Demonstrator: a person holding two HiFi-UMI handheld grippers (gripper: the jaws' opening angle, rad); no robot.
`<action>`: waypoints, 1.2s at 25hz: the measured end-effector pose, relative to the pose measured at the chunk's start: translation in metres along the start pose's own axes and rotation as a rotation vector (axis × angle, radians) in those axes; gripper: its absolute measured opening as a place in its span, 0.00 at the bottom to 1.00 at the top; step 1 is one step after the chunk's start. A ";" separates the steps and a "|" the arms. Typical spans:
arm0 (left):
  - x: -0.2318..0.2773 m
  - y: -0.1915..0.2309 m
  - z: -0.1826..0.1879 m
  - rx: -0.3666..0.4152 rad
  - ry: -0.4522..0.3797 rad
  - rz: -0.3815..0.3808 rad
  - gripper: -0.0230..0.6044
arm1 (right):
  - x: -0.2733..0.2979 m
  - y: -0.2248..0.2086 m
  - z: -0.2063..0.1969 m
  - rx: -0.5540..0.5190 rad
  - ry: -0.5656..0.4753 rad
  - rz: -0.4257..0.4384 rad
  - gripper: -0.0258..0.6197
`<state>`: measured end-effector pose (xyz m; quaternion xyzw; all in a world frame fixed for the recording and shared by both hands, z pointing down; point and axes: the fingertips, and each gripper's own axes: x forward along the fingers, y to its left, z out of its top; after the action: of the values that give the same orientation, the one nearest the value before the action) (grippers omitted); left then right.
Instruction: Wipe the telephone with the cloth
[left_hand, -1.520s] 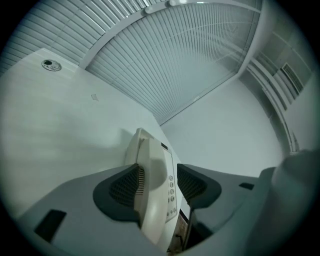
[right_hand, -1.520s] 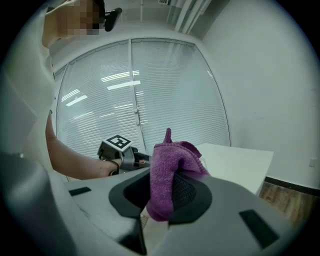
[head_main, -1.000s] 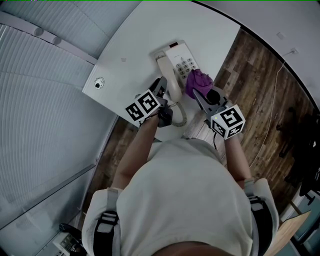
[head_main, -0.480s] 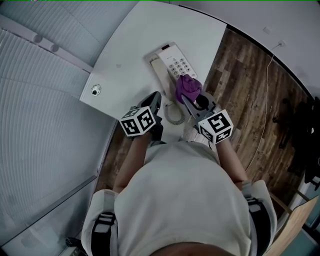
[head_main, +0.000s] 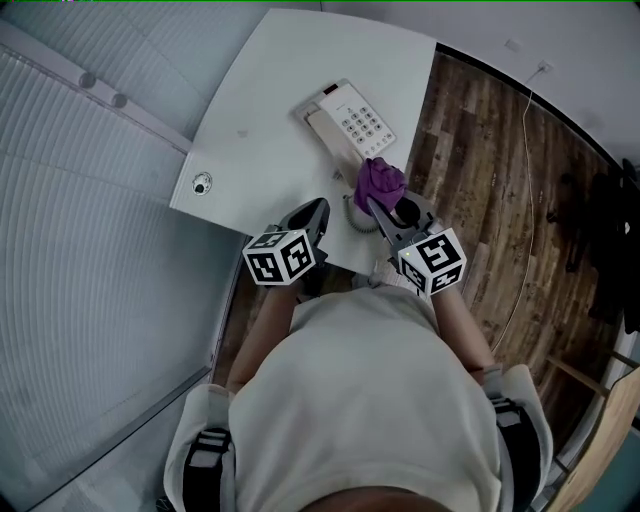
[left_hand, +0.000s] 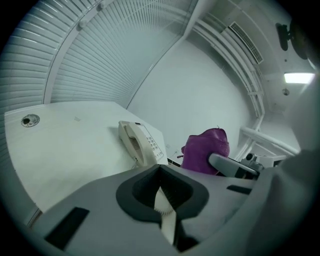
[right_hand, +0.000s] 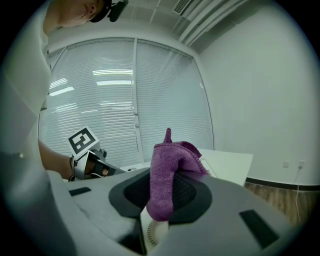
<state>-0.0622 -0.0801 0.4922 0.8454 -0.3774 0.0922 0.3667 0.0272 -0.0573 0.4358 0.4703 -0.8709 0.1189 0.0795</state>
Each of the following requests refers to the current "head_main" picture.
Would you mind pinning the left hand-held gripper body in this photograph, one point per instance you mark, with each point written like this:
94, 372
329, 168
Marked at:
277, 260

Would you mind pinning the white telephone handset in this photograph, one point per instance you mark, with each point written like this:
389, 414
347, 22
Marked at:
330, 135

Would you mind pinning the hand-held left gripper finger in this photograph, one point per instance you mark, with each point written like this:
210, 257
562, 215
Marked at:
295, 217
322, 227

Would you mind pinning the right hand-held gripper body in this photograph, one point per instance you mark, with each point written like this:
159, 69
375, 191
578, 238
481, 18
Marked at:
432, 260

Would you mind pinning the person's right forearm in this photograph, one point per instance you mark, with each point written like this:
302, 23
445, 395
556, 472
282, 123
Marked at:
462, 335

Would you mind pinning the wooden table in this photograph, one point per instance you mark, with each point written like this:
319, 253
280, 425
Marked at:
615, 440

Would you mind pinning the white window blind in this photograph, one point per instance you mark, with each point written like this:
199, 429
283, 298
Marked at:
85, 280
170, 55

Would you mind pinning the white desk telephone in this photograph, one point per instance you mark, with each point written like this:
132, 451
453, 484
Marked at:
362, 117

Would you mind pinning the purple cloth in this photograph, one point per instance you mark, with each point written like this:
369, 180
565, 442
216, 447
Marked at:
380, 182

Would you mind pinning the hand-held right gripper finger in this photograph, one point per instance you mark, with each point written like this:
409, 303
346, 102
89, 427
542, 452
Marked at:
426, 215
390, 227

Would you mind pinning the person's white shirt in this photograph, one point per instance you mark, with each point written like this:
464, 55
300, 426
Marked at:
365, 405

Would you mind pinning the person's left forearm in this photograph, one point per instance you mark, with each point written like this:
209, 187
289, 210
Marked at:
260, 340

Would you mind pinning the round grey window knob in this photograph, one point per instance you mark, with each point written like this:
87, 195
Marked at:
119, 100
87, 80

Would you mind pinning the black office chair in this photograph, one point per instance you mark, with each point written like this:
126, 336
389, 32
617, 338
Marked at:
615, 250

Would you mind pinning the blank white wall plate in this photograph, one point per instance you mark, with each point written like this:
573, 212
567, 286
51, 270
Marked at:
512, 44

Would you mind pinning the white wall socket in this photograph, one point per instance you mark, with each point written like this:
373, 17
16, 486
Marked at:
545, 66

